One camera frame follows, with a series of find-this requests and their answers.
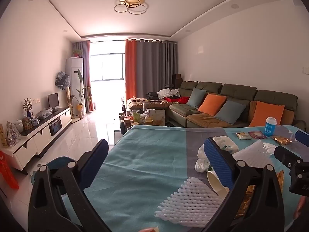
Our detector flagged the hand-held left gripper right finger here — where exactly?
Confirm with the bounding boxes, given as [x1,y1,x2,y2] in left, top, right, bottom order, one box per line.
[201,137,285,232]

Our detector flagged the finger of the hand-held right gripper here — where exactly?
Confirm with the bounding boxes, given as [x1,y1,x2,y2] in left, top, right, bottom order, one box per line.
[295,130,309,148]
[274,146,305,168]

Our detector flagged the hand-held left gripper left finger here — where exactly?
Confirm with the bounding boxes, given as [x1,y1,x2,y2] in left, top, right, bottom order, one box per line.
[28,138,109,232]

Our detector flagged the small gold snack wrapper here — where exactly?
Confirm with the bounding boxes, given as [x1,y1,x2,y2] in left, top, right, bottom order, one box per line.
[272,136,293,146]

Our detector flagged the blue plastic bin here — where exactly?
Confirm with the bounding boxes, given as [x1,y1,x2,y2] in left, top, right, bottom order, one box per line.
[31,157,81,196]

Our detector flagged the large gold wrapper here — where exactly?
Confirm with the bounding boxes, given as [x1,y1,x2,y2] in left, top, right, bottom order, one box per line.
[235,170,284,219]

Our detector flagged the person's right hand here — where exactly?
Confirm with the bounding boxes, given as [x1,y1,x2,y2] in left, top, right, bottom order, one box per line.
[293,195,307,221]

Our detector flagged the white crumpled tissue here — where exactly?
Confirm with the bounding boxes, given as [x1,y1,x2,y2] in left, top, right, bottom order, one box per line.
[194,135,239,173]

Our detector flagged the white paper cup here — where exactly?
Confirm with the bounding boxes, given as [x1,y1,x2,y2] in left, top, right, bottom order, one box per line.
[206,170,230,197]

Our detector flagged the blue and white can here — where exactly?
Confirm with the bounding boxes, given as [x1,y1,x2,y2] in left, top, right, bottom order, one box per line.
[264,117,278,137]

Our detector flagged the small white foam net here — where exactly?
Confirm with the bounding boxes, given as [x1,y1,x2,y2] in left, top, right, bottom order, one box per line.
[232,141,278,169]

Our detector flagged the maroon snack packet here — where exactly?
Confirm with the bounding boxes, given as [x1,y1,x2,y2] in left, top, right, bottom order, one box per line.
[248,130,268,140]

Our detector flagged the dark coffee table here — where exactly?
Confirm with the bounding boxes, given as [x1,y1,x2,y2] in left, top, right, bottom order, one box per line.
[118,109,167,136]

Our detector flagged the orange cushion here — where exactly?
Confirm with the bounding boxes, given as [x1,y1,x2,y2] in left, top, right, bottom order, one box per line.
[249,101,285,128]
[197,93,227,117]

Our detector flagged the large white foam net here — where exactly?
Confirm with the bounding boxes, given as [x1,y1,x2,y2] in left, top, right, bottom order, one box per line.
[154,177,231,222]

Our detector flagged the teal and grey blanket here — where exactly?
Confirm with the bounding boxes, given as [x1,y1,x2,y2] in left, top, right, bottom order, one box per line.
[61,124,309,232]

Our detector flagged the large blue-grey cushion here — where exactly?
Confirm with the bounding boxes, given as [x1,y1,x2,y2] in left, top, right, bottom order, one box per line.
[214,100,247,125]

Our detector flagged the tall plant in yellow pot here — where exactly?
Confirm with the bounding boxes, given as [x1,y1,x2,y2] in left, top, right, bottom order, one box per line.
[72,70,92,119]

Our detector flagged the group of jars and bottles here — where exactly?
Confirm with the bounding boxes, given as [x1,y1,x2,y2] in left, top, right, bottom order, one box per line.
[119,109,166,127]

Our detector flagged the small blue-grey cushion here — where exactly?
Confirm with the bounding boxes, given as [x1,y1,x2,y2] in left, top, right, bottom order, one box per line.
[187,87,207,109]

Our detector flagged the white and black tv cabinet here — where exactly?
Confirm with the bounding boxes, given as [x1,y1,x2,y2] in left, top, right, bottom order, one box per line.
[0,107,72,175]

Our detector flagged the clear plastic bag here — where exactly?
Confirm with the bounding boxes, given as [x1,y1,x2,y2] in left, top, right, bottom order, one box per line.
[39,107,53,119]

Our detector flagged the red cloth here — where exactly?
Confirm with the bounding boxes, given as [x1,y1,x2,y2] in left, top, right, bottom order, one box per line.
[164,96,190,104]

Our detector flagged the black monitor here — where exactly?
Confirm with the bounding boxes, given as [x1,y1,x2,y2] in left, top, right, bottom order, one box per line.
[47,93,60,113]

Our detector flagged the green and brown sofa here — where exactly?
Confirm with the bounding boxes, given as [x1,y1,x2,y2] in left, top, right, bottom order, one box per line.
[127,80,306,129]

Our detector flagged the black-framed window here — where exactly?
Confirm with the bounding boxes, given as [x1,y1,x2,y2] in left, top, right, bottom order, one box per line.
[90,52,126,82]

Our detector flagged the grey and orange striped curtain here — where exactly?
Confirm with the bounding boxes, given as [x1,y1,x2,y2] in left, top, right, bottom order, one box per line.
[74,41,92,113]

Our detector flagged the pile of white clothes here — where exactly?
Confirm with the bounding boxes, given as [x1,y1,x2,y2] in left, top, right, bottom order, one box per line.
[157,89,180,99]

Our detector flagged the covered standing fan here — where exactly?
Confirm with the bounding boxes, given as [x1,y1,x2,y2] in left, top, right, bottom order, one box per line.
[55,71,73,119]

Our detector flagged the plant in blue vase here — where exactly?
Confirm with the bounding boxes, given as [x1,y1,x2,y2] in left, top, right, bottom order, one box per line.
[22,98,33,118]

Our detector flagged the ship model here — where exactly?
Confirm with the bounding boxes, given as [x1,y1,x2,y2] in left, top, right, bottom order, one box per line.
[5,121,21,148]

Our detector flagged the orange plastic bag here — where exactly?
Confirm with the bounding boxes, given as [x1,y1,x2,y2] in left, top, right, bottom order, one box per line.
[0,150,19,190]

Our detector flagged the brown boxes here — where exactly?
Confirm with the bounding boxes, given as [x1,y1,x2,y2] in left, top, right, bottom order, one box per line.
[172,74,183,89]

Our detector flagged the white standing air conditioner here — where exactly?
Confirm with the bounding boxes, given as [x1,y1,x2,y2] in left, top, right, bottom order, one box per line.
[66,57,84,117]

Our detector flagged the tall yellow box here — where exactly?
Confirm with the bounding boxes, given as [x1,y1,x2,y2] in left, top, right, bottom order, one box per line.
[0,123,8,148]

